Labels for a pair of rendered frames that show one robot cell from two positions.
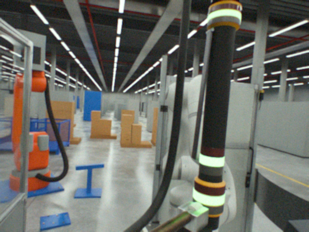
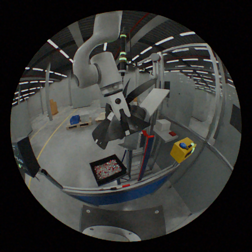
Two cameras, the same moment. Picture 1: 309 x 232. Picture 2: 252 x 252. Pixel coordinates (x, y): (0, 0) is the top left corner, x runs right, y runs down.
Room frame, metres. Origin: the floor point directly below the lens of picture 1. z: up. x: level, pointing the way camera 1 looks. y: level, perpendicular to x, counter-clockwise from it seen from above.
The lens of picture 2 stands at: (0.83, -0.12, 1.33)
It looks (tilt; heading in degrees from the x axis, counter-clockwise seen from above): 26 degrees down; 175
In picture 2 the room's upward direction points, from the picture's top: straight up
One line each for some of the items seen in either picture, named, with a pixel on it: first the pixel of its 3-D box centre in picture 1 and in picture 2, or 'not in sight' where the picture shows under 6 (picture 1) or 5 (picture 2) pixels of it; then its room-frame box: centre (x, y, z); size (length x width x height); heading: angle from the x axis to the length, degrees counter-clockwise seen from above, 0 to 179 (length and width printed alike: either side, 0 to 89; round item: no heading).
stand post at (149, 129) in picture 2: not in sight; (145, 151); (0.09, 0.21, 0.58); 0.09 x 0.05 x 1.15; 12
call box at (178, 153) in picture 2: not in sight; (183, 149); (0.58, 0.27, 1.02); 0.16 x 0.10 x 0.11; 102
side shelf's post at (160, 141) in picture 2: not in sight; (156, 155); (0.06, 0.43, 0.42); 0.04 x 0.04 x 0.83; 12
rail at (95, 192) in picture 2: not in sight; (124, 188); (0.66, -0.11, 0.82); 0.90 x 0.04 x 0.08; 102
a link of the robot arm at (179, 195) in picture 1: (188, 179); not in sight; (1.00, -0.21, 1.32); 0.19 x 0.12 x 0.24; 89
